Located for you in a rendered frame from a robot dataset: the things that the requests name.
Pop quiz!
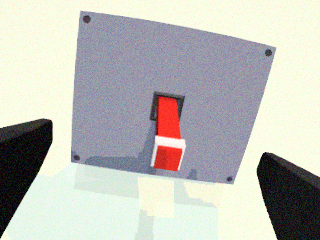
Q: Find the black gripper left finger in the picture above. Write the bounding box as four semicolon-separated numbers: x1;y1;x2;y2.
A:
0;119;53;239

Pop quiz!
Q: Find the grey sloped panel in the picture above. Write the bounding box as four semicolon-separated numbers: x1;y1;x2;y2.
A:
71;11;277;185

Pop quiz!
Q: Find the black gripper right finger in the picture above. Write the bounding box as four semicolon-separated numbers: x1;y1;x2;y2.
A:
256;152;320;240

